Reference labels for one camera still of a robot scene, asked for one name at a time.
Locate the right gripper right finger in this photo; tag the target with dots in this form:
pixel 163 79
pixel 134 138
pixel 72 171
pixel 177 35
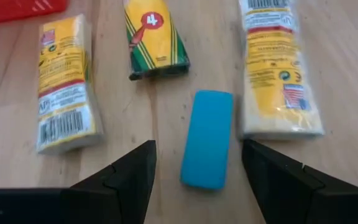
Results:
pixel 284 193

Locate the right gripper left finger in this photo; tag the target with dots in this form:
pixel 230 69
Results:
pixel 120 193

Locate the blue eraser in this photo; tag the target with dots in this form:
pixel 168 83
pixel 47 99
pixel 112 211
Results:
pixel 208 140

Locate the yellow crayon pack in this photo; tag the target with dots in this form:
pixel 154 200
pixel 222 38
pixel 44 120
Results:
pixel 272 62
pixel 154 37
pixel 62 87

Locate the red plastic basket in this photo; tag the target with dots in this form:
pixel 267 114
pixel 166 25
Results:
pixel 11 9

